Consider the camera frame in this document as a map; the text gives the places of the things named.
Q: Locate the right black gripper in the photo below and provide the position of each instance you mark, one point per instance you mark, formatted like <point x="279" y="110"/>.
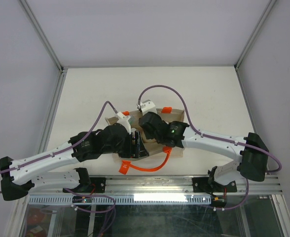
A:
<point x="148" y="136"/>

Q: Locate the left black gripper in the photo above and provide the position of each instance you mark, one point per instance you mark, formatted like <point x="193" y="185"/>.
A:
<point x="136" y="150"/>

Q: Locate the beige canvas tote bag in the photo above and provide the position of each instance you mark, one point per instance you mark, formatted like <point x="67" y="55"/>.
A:
<point x="155" y="150"/>

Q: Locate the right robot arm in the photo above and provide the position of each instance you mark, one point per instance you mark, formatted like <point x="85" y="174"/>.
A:
<point x="248" y="154"/>

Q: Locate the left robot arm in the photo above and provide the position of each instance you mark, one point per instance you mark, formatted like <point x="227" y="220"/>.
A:
<point x="35" y="173"/>

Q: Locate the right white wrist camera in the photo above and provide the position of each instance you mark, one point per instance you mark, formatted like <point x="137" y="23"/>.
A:
<point x="146" y="106"/>

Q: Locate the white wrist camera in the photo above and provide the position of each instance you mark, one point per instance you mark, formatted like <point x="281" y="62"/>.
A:
<point x="125" y="120"/>
<point x="146" y="106"/>

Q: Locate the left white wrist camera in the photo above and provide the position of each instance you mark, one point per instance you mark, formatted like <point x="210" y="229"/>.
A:
<point x="125" y="120"/>

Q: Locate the left aluminium frame post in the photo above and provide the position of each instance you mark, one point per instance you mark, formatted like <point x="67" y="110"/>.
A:
<point x="59" y="81"/>

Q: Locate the aluminium frame post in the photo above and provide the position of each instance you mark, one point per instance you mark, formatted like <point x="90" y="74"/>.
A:
<point x="59" y="81"/>
<point x="255" y="33"/>

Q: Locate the white slotted cable duct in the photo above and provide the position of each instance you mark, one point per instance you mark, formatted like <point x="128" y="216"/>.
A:
<point x="135" y="199"/>

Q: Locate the aluminium mounting rail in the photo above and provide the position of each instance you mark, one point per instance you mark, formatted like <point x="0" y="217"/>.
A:
<point x="174" y="184"/>

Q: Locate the right aluminium frame post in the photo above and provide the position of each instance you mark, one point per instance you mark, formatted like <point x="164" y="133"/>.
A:
<point x="255" y="33"/>

